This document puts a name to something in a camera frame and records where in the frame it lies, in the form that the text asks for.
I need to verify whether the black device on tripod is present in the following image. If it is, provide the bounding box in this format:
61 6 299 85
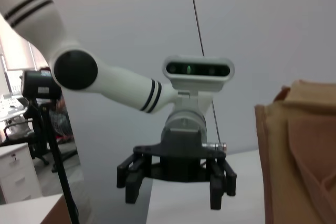
20 69 64 100

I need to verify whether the black office chair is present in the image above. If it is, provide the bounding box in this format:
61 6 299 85
4 100 78 167

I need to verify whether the khaki canvas food bag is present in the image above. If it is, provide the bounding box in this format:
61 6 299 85
254 79 336 224

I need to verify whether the dark mesh chair back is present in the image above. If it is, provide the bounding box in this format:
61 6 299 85
49 108 73 143

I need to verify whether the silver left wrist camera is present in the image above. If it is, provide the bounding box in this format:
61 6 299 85
162 55 235 93

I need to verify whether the white office desk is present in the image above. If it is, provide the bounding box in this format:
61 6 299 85
0 95 29 123

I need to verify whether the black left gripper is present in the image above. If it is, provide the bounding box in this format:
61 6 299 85
117 128 237 210

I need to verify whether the black tripod stand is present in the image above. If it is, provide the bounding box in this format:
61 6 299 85
28 98 80 224

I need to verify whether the white drawer cabinet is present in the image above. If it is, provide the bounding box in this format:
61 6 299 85
0 142 43 205

